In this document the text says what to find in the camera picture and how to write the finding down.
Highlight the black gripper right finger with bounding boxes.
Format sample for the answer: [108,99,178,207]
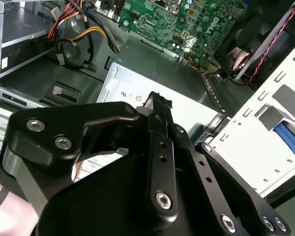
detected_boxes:
[162,97,292,236]

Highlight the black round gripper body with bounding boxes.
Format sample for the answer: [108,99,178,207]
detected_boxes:
[36,152,224,236]

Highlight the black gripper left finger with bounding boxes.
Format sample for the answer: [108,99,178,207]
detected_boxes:
[0,91,179,223]

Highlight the hard disk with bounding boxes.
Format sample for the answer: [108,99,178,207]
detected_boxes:
[272,121,295,164]

